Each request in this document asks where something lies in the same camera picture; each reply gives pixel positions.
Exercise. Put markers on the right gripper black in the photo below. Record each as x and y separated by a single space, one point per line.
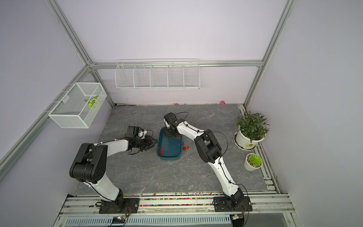
167 132

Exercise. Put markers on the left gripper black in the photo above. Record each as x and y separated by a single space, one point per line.
149 143

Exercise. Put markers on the teal plastic storage box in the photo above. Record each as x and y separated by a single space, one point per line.
173 146

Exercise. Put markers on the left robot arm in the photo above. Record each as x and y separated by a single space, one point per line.
89 165

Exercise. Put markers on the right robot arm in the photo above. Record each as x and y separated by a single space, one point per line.
210 152

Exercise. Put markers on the green item in basket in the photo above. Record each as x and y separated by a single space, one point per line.
93 102

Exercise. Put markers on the white mesh basket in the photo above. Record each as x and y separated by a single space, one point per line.
72 111

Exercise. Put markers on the large potted green plant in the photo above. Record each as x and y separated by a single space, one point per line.
252 129

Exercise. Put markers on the small potted succulent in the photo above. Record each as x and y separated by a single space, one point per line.
253 162

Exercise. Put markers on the white ventilation grille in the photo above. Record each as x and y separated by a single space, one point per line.
154 221

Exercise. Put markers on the white wire wall shelf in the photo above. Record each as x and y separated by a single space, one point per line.
132 74

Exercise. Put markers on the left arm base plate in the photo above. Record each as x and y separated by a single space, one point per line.
124 206

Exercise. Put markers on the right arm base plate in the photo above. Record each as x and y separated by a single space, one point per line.
222 204

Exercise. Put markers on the aluminium rail base frame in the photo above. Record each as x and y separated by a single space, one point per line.
180 203

